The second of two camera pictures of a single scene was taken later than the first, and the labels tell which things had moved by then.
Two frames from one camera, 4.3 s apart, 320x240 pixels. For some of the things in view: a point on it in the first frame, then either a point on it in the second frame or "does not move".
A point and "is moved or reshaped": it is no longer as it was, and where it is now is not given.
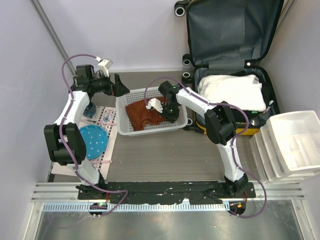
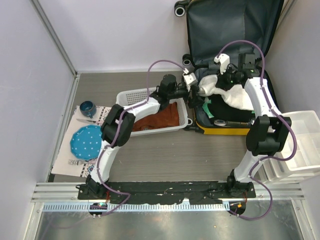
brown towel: x=140 y=116 is moved or reshaped
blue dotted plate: x=96 y=138 does not move
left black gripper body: x=111 y=90 -> x=190 y=100
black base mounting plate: x=194 y=192 does not move
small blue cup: x=90 y=110 does not move
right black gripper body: x=170 y=111 -> x=228 y=80
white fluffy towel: x=244 y=91 is moved or reshaped
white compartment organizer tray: x=287 y=147 does not move
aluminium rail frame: x=63 y=197 does not move
